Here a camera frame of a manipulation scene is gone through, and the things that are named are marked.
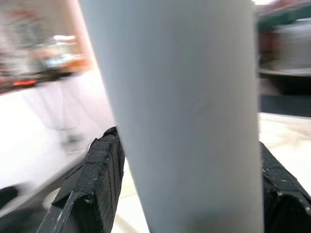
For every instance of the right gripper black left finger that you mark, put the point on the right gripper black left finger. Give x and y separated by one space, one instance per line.
97 184

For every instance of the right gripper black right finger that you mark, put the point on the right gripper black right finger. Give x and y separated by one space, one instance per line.
284 194

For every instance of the white plastic table leg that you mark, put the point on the white plastic table leg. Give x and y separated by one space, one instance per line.
175 109

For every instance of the white plastic table top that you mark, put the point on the white plastic table top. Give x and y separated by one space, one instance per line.
284 136

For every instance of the black tablecloth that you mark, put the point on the black tablecloth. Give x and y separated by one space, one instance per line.
284 104

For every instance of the green pot lid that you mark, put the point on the green pot lid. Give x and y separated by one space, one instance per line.
284 17

